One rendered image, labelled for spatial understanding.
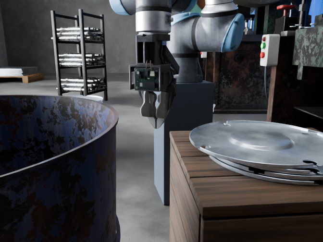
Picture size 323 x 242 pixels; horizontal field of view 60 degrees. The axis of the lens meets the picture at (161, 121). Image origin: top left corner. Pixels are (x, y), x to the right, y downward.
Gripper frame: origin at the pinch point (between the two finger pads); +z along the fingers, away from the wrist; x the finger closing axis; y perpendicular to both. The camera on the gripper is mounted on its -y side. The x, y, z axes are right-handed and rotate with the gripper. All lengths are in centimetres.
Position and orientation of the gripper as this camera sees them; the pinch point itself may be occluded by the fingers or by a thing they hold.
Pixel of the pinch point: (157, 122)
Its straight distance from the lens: 66.7
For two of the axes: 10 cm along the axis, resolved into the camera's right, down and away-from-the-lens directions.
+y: -3.6, 2.2, -9.1
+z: 0.0, 9.7, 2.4
